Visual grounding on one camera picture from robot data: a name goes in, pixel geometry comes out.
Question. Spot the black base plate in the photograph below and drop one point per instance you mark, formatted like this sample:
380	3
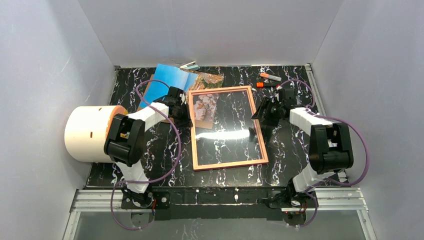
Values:
174	203

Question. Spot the orange grey marker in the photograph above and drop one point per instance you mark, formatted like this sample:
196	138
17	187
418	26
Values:
270	77

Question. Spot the orange black marker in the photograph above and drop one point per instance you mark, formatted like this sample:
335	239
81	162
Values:
266	85

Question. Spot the light blue stapler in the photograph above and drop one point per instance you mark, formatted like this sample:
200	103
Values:
191	66

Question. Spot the pink picture frame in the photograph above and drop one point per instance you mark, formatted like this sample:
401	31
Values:
228	127

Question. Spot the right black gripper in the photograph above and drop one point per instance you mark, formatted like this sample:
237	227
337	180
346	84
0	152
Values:
266	110

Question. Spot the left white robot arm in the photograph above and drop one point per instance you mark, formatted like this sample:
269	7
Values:
125	141

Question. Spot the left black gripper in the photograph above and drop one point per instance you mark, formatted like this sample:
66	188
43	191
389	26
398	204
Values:
182	114

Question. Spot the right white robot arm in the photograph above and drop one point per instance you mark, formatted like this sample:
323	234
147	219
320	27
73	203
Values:
330	148

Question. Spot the brown cardboard backing board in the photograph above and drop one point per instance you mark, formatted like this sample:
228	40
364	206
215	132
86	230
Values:
203	124

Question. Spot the white cylinder container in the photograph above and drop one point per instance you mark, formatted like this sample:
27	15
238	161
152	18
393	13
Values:
86	131

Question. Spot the landscape photo print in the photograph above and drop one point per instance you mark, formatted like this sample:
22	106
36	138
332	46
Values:
204	105

